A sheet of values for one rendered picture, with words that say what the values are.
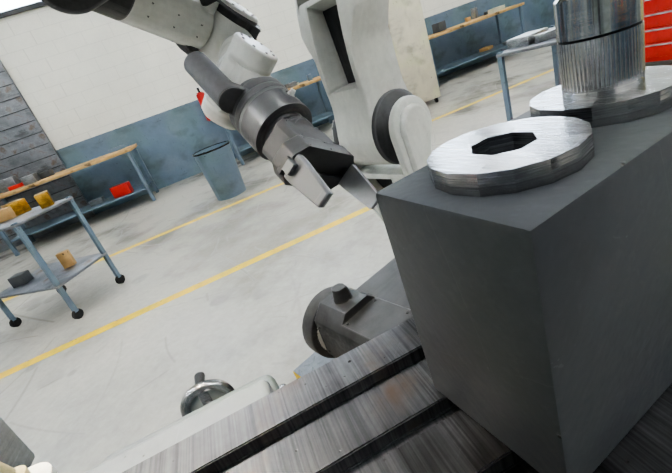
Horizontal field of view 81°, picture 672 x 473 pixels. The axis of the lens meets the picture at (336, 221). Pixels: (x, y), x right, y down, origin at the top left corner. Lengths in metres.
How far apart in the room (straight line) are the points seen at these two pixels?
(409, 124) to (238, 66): 0.33
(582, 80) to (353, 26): 0.48
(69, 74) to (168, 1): 7.19
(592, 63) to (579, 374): 0.19
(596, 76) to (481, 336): 0.18
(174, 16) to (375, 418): 0.67
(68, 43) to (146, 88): 1.22
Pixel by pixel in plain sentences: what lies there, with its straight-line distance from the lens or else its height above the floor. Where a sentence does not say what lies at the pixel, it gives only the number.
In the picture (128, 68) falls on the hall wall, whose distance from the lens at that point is 7.80.
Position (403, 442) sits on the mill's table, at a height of 0.89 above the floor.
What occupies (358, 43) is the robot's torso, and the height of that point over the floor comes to 1.18.
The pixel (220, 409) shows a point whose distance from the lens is 0.59.
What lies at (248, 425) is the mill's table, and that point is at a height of 0.90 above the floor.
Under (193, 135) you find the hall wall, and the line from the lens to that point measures 7.73.
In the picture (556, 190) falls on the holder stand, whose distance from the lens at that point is 0.22.
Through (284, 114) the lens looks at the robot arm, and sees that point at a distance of 0.51.
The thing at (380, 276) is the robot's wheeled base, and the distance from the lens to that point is 1.17.
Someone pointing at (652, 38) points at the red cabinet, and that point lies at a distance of 5.34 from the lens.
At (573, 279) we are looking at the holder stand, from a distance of 0.22.
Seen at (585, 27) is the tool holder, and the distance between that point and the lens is 0.31.
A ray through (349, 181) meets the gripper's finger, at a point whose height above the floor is 1.03.
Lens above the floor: 1.18
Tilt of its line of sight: 22 degrees down
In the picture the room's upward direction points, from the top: 20 degrees counter-clockwise
